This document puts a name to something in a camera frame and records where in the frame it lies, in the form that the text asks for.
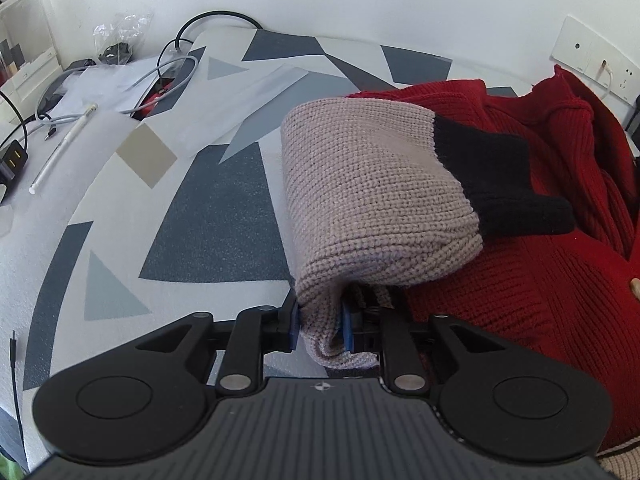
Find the black charger adapter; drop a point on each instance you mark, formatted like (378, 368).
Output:
(13, 161)

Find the clear plastic bag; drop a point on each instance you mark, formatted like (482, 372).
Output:
(116, 42)

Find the geometric pattern desk mat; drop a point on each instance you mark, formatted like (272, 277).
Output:
(141, 223)

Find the red beige knit cardigan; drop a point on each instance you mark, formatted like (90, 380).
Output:
(518, 215)

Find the white wall socket panel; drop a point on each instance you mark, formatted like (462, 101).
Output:
(589, 54)

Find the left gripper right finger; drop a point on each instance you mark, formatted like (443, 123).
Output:
(377, 320)

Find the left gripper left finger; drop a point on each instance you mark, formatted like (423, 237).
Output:
(256, 332)

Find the white pen stick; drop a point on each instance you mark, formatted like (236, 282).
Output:
(64, 144)

